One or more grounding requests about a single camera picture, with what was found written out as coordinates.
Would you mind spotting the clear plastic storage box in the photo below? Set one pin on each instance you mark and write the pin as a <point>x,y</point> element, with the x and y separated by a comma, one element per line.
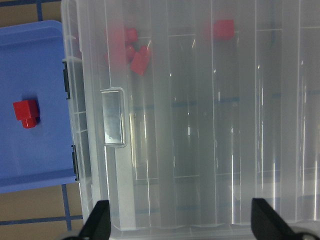
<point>85,105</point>

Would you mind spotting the red block cluster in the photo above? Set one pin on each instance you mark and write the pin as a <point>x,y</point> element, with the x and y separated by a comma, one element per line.
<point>129,52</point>
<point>130,35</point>

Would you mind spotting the red block lone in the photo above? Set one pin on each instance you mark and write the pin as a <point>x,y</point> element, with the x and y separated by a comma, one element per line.
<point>224,29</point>

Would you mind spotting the clear plastic box lid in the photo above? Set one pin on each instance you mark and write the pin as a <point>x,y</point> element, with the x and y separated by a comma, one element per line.
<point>200,125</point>

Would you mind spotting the red block upper cluster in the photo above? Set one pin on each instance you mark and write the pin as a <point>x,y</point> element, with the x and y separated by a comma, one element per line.
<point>130,35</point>

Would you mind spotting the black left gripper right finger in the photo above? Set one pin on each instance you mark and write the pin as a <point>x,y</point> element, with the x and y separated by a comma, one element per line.
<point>266,224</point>

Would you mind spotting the red block middle cluster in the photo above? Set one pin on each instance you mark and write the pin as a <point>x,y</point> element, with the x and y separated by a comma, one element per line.
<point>129,52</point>

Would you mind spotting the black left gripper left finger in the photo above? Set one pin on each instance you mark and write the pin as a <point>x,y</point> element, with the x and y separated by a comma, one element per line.
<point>98,224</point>

